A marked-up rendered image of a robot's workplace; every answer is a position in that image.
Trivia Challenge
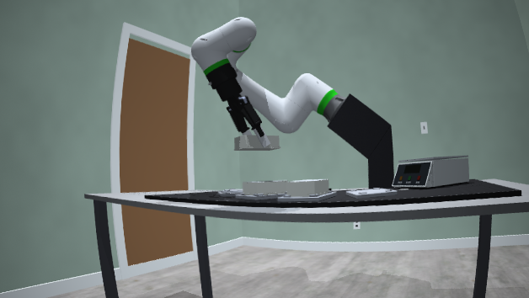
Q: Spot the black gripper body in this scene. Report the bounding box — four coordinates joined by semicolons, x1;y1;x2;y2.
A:
216;78;243;109

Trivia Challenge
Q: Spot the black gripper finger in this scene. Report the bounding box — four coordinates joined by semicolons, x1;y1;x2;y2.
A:
232;96;270;148
227;104;252;135

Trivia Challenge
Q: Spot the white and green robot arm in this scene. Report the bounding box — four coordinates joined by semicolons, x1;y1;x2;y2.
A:
191;18;346;134

